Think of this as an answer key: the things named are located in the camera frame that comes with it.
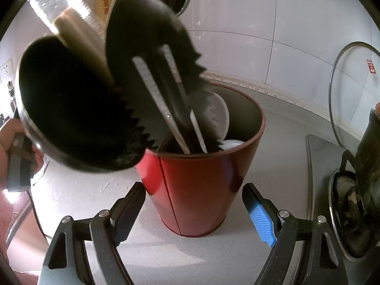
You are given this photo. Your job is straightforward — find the black plastic spoon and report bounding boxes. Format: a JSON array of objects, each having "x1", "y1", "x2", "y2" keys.
[{"x1": 16, "y1": 35, "x2": 148, "y2": 172}]

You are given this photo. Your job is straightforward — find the red cylindrical tin canister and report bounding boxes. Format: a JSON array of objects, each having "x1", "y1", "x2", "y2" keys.
[{"x1": 136, "y1": 83, "x2": 266, "y2": 238}]

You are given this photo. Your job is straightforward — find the disposable chopsticks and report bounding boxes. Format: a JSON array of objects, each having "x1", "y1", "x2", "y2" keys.
[{"x1": 28, "y1": 0, "x2": 113, "y2": 83}]

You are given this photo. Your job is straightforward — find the white rice paddle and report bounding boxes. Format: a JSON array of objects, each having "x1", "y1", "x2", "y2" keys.
[{"x1": 190, "y1": 90, "x2": 230, "y2": 153}]

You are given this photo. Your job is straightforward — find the white ceramic soup spoon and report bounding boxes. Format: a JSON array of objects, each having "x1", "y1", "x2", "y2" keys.
[{"x1": 219, "y1": 140, "x2": 244, "y2": 151}]

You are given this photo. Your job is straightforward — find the person's left hand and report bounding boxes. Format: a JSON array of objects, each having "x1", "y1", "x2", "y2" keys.
[{"x1": 1, "y1": 119, "x2": 44, "y2": 185}]

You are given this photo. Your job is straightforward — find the stainless steel gas stove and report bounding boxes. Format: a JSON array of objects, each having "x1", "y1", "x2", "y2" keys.
[{"x1": 306, "y1": 134, "x2": 379, "y2": 284}]

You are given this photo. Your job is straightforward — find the black clay pot with lid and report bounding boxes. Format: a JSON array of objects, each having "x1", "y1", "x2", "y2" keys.
[{"x1": 355, "y1": 109, "x2": 380, "y2": 210}]

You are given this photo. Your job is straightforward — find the glass pot lid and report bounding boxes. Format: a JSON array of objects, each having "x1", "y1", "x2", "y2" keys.
[{"x1": 328, "y1": 41, "x2": 379, "y2": 153}]

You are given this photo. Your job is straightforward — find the white wall socket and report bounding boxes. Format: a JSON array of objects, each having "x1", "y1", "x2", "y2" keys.
[{"x1": 0, "y1": 58, "x2": 14, "y2": 82}]

